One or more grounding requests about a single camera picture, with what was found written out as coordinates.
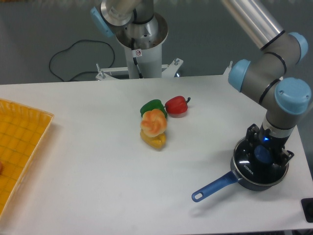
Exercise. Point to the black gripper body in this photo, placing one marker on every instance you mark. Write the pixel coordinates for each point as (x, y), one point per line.
(271, 141)

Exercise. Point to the yellow bell pepper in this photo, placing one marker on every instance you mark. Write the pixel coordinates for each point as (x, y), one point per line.
(156, 142)

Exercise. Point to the black object at table corner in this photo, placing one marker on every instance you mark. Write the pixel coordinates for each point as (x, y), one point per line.
(307, 206)

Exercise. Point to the orange swirl bread roll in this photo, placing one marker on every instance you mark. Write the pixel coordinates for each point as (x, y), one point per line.
(153, 123)

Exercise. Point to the black glass pot lid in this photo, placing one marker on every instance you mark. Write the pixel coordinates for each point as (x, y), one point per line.
(256, 167)

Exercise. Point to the yellow woven basket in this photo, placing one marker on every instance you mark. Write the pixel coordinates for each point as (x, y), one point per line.
(22, 129)

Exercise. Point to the green bell pepper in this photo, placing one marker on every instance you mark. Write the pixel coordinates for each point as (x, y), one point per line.
(153, 104)

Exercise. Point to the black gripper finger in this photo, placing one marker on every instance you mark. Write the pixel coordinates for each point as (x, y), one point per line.
(284, 157)
(252, 139)

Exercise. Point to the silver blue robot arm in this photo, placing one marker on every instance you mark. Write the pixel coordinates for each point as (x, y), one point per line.
(285, 99)

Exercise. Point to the blue saucepan with handle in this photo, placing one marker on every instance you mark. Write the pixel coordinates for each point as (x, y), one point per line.
(229, 178)

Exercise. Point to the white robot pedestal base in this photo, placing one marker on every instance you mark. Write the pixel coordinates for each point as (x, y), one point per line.
(142, 45)

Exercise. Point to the red bell pepper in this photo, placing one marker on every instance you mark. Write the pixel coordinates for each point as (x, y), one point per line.
(177, 105)

